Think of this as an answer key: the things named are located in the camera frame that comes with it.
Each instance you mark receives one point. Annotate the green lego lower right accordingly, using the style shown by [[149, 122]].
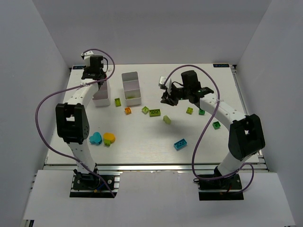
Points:
[[216, 125]]

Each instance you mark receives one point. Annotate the blue heart lego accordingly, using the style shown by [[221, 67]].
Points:
[[95, 138]]

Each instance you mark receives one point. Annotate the orange small lego brick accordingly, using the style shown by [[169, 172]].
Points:
[[128, 111]]

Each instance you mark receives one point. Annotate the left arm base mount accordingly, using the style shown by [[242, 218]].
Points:
[[88, 186]]

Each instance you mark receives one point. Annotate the blue 2x3 lego brick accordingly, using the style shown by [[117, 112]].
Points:
[[180, 144]]

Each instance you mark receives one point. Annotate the lime lego brick right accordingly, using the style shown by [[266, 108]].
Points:
[[189, 110]]

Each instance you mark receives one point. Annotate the yellow heart lego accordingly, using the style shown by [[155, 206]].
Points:
[[108, 138]]

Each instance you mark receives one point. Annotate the pale green lego piece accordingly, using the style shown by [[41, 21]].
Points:
[[166, 119]]

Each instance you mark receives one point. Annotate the left white divided container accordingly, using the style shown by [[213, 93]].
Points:
[[102, 97]]

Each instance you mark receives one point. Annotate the lime 2x3 lego brick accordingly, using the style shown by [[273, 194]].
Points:
[[154, 112]]

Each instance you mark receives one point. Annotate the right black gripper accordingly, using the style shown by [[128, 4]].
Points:
[[173, 95]]

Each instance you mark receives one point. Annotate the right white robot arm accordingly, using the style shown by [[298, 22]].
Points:
[[246, 136]]

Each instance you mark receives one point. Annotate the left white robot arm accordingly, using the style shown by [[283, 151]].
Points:
[[71, 119]]

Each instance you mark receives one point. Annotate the white divided container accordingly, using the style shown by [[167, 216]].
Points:
[[102, 97], [131, 87]]

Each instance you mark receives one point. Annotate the right white divided container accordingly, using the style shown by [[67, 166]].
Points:
[[131, 87]]

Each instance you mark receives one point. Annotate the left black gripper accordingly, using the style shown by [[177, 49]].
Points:
[[102, 82]]

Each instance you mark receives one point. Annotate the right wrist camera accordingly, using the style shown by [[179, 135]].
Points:
[[165, 84]]

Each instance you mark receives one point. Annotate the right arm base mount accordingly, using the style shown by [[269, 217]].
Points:
[[226, 189]]

